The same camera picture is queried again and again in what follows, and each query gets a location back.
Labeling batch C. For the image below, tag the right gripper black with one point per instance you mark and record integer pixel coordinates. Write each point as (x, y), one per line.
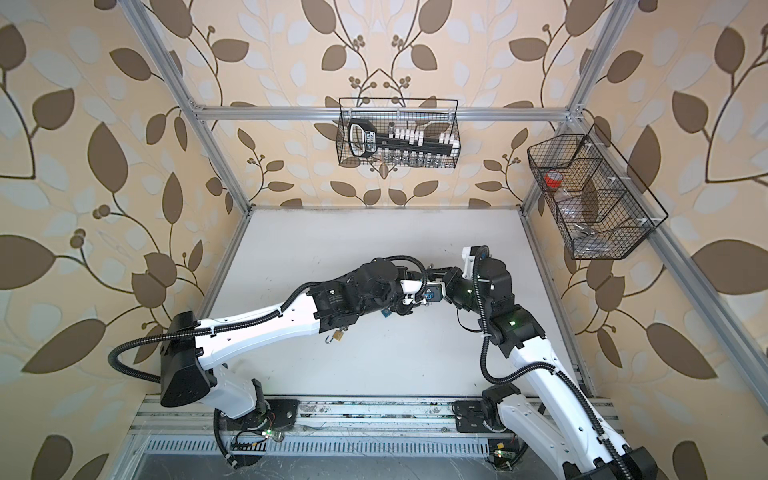
(451, 278)

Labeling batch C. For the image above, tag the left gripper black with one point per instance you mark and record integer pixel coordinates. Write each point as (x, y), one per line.
(402, 306)

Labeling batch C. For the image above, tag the brass padlock with keys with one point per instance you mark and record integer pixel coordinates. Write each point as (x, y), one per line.
(337, 335)

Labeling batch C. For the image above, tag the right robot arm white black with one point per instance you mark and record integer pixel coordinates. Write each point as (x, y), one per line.
(531, 392)

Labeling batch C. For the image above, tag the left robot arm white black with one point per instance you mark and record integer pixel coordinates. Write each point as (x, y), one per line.
(189, 361)

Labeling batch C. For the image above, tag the black tool with white bits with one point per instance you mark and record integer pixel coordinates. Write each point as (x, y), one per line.
(364, 140)

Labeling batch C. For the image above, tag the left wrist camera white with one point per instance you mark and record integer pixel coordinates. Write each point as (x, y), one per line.
(432, 292)

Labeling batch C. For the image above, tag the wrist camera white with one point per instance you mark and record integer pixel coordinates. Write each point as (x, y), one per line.
(432, 292)
(473, 258)

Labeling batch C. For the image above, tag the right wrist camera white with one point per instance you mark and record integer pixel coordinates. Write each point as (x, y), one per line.
(473, 258)

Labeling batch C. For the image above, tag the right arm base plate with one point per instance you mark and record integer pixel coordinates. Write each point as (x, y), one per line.
(473, 416)

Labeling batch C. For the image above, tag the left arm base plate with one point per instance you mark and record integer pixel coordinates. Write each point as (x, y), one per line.
(281, 414)

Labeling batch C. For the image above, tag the side wire basket black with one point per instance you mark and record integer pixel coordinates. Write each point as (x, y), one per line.
(606, 209)

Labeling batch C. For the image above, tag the back wire basket black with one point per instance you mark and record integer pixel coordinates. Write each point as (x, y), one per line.
(433, 114)

